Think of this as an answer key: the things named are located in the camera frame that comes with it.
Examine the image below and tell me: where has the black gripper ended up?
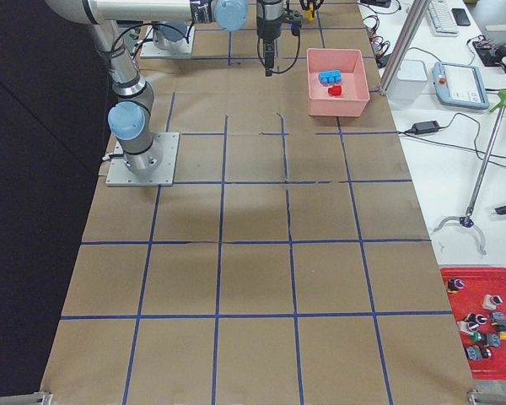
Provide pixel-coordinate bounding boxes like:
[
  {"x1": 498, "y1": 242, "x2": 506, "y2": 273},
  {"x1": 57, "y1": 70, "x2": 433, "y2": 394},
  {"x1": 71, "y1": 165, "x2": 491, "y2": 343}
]
[
  {"x1": 256, "y1": 10, "x2": 303, "y2": 77},
  {"x1": 299, "y1": 0, "x2": 324, "y2": 11}
]

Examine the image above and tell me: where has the blue toy block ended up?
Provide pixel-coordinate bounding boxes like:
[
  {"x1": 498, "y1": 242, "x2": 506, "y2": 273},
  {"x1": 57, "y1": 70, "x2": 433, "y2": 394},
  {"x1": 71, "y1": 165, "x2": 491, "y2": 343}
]
[{"x1": 318, "y1": 69, "x2": 342, "y2": 86}]

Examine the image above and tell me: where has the red toy block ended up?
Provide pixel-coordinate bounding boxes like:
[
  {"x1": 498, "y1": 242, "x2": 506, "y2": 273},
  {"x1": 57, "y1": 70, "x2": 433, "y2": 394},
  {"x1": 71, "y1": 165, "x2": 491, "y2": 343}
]
[{"x1": 327, "y1": 85, "x2": 342, "y2": 97}]

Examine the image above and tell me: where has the pink plastic box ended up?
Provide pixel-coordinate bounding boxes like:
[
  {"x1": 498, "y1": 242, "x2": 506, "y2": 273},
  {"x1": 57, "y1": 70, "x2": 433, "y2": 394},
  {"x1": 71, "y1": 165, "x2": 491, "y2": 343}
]
[{"x1": 307, "y1": 48, "x2": 370, "y2": 117}]

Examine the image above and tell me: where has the white plastic container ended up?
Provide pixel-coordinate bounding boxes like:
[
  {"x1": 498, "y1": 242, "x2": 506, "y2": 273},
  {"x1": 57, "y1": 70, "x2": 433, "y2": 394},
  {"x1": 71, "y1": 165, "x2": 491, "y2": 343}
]
[{"x1": 388, "y1": 59, "x2": 428, "y2": 106}]

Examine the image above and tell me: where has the white keyboard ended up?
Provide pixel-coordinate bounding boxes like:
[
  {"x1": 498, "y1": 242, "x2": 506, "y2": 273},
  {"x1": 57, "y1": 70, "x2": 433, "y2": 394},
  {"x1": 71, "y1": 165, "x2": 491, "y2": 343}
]
[{"x1": 426, "y1": 0, "x2": 459, "y2": 37}]

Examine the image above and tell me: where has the black smartphone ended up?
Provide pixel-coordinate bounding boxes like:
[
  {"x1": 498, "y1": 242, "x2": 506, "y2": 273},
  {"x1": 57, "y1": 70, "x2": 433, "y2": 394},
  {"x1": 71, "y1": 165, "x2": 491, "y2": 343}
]
[{"x1": 451, "y1": 8, "x2": 471, "y2": 26}]

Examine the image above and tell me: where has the black power adapter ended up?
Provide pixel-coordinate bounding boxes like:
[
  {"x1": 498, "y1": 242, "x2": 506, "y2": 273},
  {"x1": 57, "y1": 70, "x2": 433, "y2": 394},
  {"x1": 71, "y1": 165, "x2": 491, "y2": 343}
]
[{"x1": 410, "y1": 121, "x2": 441, "y2": 135}]

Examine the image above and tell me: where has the robot teach pendant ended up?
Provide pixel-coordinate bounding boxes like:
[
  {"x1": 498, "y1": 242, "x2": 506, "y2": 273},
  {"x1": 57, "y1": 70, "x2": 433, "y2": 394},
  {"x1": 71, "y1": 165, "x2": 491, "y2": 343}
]
[{"x1": 432, "y1": 62, "x2": 489, "y2": 110}]

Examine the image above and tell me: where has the silver reacher grabber tool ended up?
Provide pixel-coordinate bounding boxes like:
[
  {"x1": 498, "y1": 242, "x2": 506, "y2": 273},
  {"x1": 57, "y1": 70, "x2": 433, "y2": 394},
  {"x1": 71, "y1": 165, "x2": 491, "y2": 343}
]
[{"x1": 433, "y1": 89, "x2": 506, "y2": 256}]

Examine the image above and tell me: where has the red plastic tray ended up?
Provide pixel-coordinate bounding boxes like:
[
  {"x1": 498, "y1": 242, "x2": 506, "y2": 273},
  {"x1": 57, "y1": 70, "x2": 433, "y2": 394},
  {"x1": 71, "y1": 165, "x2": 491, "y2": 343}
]
[{"x1": 441, "y1": 267, "x2": 506, "y2": 380}]

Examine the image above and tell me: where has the aluminium frame post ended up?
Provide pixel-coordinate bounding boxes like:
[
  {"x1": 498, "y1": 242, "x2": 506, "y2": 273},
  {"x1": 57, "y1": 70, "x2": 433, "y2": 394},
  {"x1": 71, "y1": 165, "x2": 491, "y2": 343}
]
[{"x1": 378, "y1": 0, "x2": 430, "y2": 95}]

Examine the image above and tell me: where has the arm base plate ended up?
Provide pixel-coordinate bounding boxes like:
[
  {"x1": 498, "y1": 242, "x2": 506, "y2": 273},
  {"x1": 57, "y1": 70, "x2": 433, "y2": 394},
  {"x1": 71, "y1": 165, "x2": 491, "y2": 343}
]
[
  {"x1": 105, "y1": 132, "x2": 180, "y2": 186},
  {"x1": 140, "y1": 24, "x2": 195, "y2": 59}
]

